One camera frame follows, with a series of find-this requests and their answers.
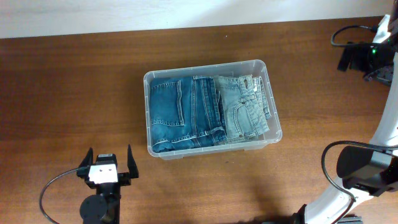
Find clear plastic storage bin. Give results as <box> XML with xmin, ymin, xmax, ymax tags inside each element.
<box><xmin>143</xmin><ymin>59</ymin><xmax>282</xmax><ymax>160</ymax></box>

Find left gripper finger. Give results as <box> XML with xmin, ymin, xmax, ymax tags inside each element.
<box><xmin>76</xmin><ymin>147</ymin><xmax>93</xmax><ymax>178</ymax></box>
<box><xmin>127</xmin><ymin>144</ymin><xmax>139</xmax><ymax>179</ymax></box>

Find dark blue jeans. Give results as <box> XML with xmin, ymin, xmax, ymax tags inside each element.
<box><xmin>149</xmin><ymin>76</ymin><xmax>227</xmax><ymax>153</ymax></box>

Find light blue jeans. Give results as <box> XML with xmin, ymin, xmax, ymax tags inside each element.
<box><xmin>214</xmin><ymin>75</ymin><xmax>271</xmax><ymax>144</ymax></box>

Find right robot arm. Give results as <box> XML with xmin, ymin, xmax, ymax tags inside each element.
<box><xmin>288</xmin><ymin>10</ymin><xmax>397</xmax><ymax>223</ymax></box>

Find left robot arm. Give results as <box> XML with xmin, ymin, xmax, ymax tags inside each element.
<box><xmin>76</xmin><ymin>146</ymin><xmax>139</xmax><ymax>224</ymax></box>

